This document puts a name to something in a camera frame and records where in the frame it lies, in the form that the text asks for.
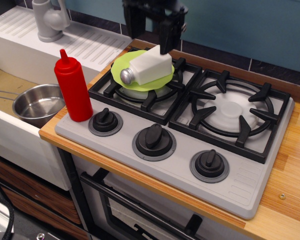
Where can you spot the stainless steel pot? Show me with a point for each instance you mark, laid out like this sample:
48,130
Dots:
37,105

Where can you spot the black left burner grate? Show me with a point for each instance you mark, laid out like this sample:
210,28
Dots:
184,75

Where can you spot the black middle stove knob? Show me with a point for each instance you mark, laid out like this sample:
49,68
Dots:
154,143

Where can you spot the black right stove knob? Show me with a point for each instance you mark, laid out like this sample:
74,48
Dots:
209,166

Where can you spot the light green plastic plate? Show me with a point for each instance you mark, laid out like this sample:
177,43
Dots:
155,83

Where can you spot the red ketchup squeeze bottle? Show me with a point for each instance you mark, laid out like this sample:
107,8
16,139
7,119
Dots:
71,80

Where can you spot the grey toy faucet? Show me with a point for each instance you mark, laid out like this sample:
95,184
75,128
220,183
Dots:
50,22

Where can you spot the black stove knob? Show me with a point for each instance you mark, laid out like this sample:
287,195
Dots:
154,143
209,166
105,123

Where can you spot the black left stove knob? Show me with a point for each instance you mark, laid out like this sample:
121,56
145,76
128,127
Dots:
105,123

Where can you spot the black right burner grate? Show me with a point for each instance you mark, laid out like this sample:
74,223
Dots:
254,144

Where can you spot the white burner cap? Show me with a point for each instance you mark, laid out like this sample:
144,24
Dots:
230,106
137,97

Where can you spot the white right burner cap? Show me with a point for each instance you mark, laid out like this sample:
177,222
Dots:
230,106

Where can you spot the toy oven door black handle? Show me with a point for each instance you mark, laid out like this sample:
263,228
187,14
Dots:
97,182

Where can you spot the black burner grate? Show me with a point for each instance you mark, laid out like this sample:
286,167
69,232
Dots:
184,75
254,144

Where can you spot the wooden drawer front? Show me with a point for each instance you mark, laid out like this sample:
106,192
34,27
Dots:
41,200

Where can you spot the grey toy stove top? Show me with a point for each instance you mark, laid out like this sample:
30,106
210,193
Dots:
240,193

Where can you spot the white left burner cap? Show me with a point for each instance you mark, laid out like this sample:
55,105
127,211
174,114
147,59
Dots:
137,97

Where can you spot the white salt shaker silver cap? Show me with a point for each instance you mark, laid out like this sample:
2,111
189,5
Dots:
146,66

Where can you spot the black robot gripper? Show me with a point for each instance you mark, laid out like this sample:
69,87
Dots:
170,28

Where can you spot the white toy sink unit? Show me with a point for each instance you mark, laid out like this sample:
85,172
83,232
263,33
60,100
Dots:
32,61

